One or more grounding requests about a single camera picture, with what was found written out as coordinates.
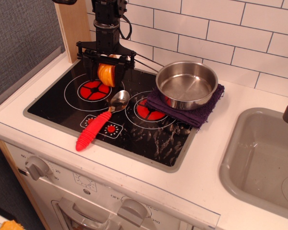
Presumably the grey toy sink basin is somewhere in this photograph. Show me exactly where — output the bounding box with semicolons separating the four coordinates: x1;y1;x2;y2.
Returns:
219;108;288;219

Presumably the red handled metal spoon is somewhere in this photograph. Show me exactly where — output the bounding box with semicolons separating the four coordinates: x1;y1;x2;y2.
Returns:
75;90;130;151

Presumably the purple folded cloth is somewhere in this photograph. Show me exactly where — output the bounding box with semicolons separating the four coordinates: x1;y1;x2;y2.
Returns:
145;84;225;129

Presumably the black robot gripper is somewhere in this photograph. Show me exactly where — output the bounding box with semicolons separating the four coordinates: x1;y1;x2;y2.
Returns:
76;41;136;92

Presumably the wooden side post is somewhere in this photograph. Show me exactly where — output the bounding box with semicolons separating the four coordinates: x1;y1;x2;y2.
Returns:
55;0;91;63

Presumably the orange toy fruit half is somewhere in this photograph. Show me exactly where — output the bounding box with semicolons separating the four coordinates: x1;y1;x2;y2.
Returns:
97;63;115;87

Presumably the black cable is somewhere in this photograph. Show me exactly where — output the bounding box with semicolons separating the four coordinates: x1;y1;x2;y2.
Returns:
119;14;133;41

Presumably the grey oven knob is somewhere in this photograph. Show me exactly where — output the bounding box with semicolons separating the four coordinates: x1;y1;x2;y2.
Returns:
117;199;148;227

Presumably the grey timer knob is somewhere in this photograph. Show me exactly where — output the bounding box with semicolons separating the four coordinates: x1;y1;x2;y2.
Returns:
25;156;49;181

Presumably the stainless steel pot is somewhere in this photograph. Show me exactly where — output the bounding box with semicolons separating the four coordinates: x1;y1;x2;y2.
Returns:
132;53;219;111

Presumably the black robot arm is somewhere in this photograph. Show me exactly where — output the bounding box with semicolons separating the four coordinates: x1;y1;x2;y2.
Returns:
54;0;136;91

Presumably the grey oven door handle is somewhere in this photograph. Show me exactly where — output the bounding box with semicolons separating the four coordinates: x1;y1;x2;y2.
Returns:
57;198;122;230

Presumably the orange fuzzy object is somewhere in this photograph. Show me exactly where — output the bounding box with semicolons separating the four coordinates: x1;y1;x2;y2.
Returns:
0;220;24;230

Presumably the black toy stove top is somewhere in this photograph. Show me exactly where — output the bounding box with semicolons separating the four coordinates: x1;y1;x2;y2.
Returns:
23;55;199;173

